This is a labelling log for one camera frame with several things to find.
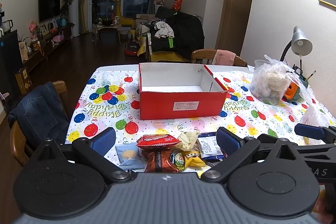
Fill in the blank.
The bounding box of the green label snack packet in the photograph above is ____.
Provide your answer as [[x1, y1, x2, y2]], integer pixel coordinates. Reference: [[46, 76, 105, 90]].
[[170, 151, 185, 171]]

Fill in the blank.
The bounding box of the yellow giraffe toy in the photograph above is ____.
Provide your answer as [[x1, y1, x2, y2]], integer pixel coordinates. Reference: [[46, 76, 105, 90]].
[[112, 0, 136, 30]]

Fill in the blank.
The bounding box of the wooden chair with pink cloth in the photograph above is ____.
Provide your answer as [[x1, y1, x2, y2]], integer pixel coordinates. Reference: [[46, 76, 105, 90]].
[[191, 49, 247, 67]]

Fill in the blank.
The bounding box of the orange pencil sharpener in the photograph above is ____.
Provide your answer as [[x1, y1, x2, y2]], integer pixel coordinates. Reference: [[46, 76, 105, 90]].
[[284, 82, 301, 102]]

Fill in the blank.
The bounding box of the black clothes pile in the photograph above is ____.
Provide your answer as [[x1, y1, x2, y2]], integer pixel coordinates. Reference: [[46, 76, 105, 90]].
[[150, 7, 205, 59]]

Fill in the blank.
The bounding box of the black television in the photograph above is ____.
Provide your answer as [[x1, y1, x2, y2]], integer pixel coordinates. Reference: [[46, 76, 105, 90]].
[[38, 0, 60, 22]]

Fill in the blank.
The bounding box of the brown foil snack packet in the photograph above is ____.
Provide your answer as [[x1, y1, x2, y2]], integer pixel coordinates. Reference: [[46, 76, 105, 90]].
[[142, 149, 180, 173]]

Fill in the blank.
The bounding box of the yellow snack packet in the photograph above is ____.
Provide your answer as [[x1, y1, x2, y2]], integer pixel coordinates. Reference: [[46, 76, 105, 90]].
[[182, 151, 206, 168]]

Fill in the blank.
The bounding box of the cream wrapped snack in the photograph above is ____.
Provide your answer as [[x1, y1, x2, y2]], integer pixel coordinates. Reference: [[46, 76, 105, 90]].
[[175, 131, 199, 152]]

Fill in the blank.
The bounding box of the small plastic bag right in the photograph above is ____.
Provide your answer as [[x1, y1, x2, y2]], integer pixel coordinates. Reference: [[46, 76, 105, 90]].
[[300, 105, 329, 145]]

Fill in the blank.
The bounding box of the grey desk lamp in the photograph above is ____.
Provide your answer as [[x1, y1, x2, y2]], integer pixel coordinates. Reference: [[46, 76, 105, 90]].
[[280, 26, 313, 70]]

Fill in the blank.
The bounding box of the wooden chair left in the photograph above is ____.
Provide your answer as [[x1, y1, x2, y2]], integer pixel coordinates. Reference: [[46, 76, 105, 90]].
[[8, 81, 71, 166]]

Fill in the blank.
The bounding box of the red cardboard box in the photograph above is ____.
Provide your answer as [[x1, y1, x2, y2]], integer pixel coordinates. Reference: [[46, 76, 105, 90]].
[[138, 62, 251, 121]]

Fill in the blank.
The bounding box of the red snack bag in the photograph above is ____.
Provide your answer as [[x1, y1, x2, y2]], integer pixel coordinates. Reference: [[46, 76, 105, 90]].
[[136, 134, 181, 150]]

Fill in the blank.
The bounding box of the light blue cookie packet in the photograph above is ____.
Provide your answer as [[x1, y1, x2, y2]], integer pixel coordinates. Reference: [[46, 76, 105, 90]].
[[116, 143, 145, 170]]

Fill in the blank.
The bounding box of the clear plastic bag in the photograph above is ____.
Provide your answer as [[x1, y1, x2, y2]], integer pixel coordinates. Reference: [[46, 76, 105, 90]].
[[250, 55, 311, 105]]

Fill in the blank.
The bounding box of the pink cloth on chair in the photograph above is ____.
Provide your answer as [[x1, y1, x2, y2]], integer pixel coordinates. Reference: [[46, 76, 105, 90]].
[[212, 50, 236, 66]]

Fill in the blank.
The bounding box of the balloon birthday tablecloth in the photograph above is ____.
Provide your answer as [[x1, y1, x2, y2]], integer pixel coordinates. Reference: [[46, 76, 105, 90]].
[[65, 65, 336, 172]]

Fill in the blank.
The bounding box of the blue white snack packet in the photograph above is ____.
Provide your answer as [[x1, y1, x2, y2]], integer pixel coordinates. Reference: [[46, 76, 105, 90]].
[[197, 132, 224, 160]]

